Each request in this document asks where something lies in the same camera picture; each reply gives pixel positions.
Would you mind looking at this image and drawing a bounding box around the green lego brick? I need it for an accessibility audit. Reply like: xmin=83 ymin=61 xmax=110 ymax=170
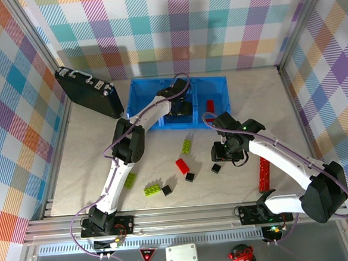
xmin=125 ymin=172 xmax=138 ymax=189
xmin=180 ymin=139 xmax=194 ymax=154
xmin=143 ymin=184 xmax=162 ymax=197

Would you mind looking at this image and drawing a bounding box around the blue plastic bin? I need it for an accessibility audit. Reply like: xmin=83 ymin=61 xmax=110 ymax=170
xmin=158 ymin=76 xmax=200 ymax=129
xmin=125 ymin=76 xmax=166 ymax=131
xmin=192 ymin=75 xmax=233 ymax=131

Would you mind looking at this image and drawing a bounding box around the long red brick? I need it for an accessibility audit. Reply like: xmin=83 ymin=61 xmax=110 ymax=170
xmin=256 ymin=156 xmax=273 ymax=194

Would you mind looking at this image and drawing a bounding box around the small controller board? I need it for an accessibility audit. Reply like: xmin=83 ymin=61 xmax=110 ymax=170
xmin=93 ymin=237 xmax=125 ymax=251
xmin=263 ymin=224 xmax=285 ymax=241

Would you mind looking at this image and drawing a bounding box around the white plate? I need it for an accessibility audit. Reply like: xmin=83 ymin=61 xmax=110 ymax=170
xmin=164 ymin=243 xmax=199 ymax=261

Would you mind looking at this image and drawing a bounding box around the red triangular button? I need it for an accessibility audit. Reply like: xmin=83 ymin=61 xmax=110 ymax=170
xmin=139 ymin=247 xmax=157 ymax=261

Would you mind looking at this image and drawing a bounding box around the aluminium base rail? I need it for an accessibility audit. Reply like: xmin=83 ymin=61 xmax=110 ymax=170
xmin=21 ymin=194 xmax=348 ymax=246

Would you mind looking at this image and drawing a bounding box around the aluminium side rail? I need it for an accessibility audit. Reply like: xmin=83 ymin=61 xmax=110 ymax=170
xmin=276 ymin=63 xmax=332 ymax=203
xmin=29 ymin=89 xmax=81 ymax=221

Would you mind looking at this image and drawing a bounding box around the black briefcase with silver handle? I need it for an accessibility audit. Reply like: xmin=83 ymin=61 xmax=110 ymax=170
xmin=54 ymin=63 xmax=125 ymax=124

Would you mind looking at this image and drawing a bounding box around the grey slotted cable duct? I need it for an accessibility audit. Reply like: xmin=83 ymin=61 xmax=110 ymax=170
xmin=38 ymin=230 xmax=265 ymax=256

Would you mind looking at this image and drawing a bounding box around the aluminium frame post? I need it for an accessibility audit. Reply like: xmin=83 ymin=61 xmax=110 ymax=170
xmin=272 ymin=0 xmax=337 ymax=70
xmin=3 ymin=0 xmax=71 ymax=101

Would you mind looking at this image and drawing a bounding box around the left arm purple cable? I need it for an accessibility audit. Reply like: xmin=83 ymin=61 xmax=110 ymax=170
xmin=59 ymin=72 xmax=203 ymax=259

